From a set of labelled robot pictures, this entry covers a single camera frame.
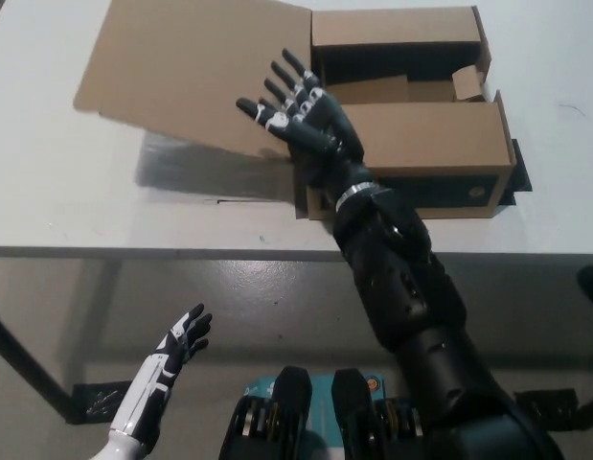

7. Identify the small cardboard insert piece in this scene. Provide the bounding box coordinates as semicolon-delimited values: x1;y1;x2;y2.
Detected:
451;65;488;103

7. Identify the black floor tape patch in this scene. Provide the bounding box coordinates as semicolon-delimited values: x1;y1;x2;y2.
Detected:
71;380;134;426

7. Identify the black diagonal table leg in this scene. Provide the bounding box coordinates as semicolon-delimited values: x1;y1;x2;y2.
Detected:
0;306;89;426

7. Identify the right robot hand, black white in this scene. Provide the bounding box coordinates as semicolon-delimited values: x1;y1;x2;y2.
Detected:
235;47;379;212

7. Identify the brown cardboard box with lid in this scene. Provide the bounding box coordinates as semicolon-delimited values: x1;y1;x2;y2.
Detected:
71;0;518;222

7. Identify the left robot hand, white black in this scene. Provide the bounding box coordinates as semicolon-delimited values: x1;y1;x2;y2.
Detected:
107;303;214;445

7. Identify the clear plastic sleeve with paper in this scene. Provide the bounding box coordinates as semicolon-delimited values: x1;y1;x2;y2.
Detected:
132;128;300;207

